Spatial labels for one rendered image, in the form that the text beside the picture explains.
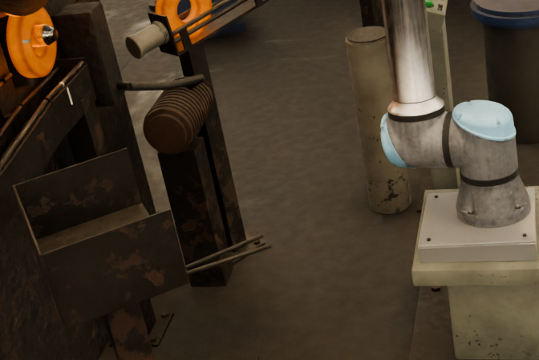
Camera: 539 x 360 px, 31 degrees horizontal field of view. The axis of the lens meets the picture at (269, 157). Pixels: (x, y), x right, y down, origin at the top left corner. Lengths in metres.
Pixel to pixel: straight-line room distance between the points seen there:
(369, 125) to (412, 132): 0.65
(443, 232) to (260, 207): 0.98
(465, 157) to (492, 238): 0.17
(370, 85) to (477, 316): 0.74
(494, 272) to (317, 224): 0.89
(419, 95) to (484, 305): 0.46
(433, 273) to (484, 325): 0.21
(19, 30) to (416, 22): 0.79
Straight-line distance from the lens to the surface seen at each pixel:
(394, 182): 2.69
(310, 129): 3.29
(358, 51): 2.52
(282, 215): 2.82
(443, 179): 2.72
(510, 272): 1.96
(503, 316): 2.10
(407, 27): 1.92
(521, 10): 2.86
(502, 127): 1.94
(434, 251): 1.97
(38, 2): 2.04
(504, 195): 1.99
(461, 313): 2.10
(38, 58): 2.06
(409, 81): 1.95
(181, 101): 2.34
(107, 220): 1.73
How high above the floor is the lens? 1.42
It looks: 27 degrees down
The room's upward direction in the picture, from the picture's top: 11 degrees counter-clockwise
